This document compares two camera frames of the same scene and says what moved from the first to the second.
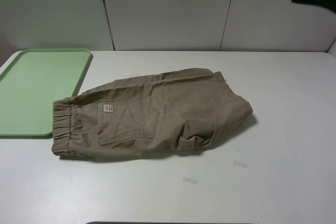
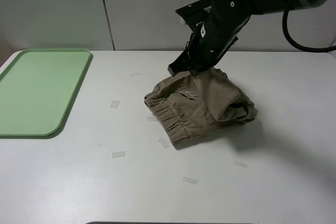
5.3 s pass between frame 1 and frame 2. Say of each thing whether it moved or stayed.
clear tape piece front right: stayed
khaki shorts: moved
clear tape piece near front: stayed
